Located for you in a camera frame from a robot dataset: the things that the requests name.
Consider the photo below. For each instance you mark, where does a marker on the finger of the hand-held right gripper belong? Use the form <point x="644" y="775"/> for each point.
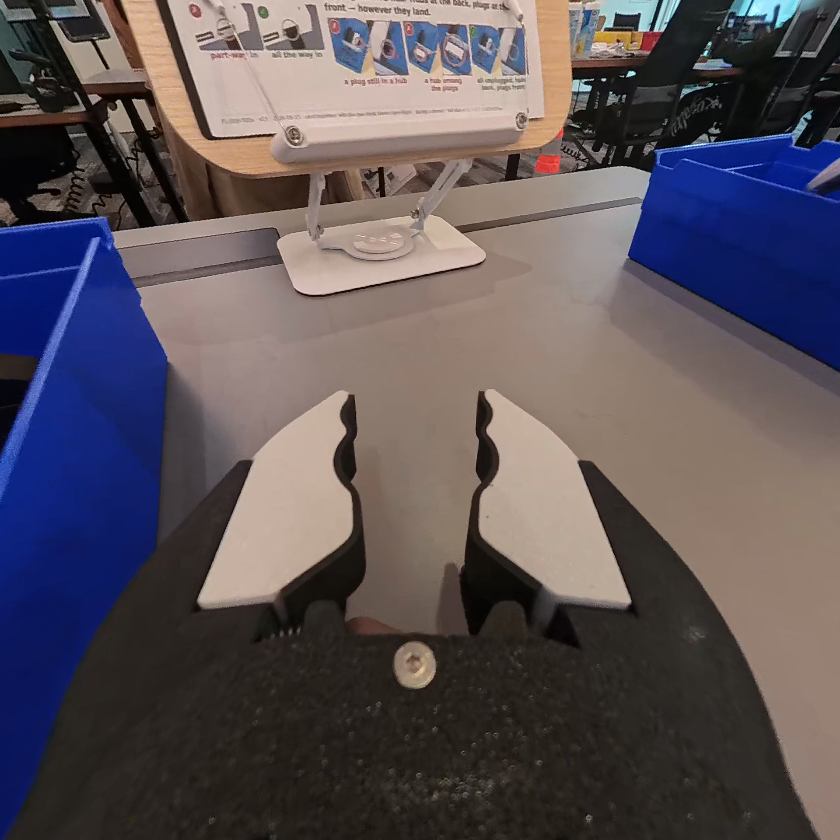
<point x="828" y="177"/>

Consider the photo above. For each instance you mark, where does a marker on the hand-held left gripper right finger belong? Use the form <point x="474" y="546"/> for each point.
<point x="551" y="518"/>

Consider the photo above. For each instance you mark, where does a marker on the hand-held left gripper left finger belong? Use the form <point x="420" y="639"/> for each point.
<point x="282" y="518"/>

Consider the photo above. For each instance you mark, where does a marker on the blue plastic bin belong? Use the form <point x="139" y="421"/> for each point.
<point x="85" y="492"/>
<point x="735" y="262"/>

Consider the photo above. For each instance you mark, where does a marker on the brown office table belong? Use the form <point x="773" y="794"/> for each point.
<point x="623" y="62"/>

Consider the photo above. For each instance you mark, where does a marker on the orange traffic cone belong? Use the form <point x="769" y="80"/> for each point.
<point x="548" y="161"/>

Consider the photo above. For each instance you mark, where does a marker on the wooden document stand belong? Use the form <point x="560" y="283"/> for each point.
<point x="558" y="65"/>

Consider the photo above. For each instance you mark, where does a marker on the cardboard box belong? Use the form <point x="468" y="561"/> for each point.
<point x="229" y="190"/>

